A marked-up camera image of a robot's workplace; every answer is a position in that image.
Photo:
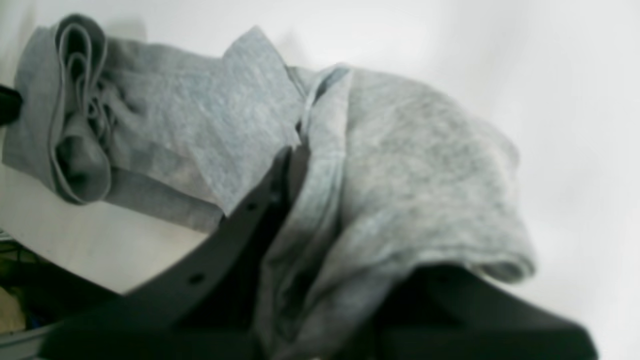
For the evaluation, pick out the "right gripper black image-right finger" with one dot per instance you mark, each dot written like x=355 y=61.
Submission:
x=447 y=313

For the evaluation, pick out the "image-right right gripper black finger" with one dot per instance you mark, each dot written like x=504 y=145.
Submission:
x=201 y=308

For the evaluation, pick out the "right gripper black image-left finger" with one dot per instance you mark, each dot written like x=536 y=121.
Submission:
x=10 y=105

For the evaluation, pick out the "grey T-shirt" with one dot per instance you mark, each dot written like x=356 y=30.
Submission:
x=390 y=175

